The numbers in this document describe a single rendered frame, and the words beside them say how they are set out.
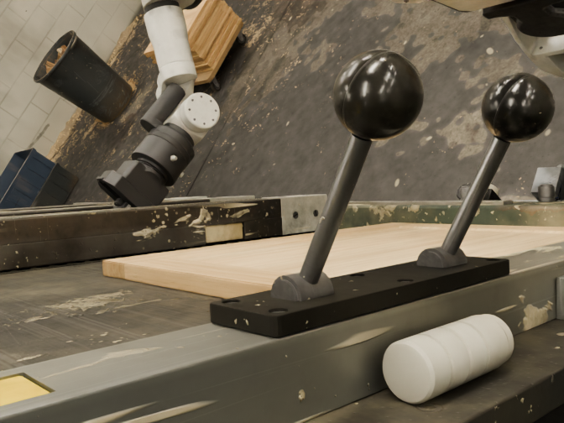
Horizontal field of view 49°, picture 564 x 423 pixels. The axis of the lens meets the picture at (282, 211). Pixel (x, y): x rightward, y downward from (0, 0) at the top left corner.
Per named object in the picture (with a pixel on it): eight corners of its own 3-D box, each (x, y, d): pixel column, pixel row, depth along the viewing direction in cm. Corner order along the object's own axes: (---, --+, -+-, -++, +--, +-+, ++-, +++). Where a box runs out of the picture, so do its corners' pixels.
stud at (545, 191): (557, 202, 97) (557, 184, 97) (550, 203, 95) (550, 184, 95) (542, 202, 99) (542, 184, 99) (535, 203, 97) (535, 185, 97)
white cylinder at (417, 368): (433, 412, 27) (519, 369, 33) (430, 347, 27) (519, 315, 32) (380, 397, 30) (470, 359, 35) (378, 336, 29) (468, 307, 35)
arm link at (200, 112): (176, 174, 114) (209, 131, 119) (196, 160, 105) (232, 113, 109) (127, 134, 111) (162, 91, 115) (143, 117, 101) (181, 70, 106)
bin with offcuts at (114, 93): (147, 77, 512) (82, 23, 474) (117, 127, 497) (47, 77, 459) (119, 84, 551) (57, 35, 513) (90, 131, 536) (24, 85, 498)
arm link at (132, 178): (138, 227, 110) (174, 177, 115) (166, 228, 103) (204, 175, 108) (86, 180, 104) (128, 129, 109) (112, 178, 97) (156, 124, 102)
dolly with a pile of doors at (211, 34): (256, 30, 416) (214, -13, 393) (222, 93, 400) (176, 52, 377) (206, 44, 462) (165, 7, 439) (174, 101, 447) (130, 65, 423)
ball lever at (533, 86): (475, 291, 39) (580, 90, 33) (441, 300, 36) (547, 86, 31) (430, 258, 41) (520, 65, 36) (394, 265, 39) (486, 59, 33)
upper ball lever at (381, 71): (347, 328, 31) (456, 72, 25) (290, 344, 28) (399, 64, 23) (300, 284, 33) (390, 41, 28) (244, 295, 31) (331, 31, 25)
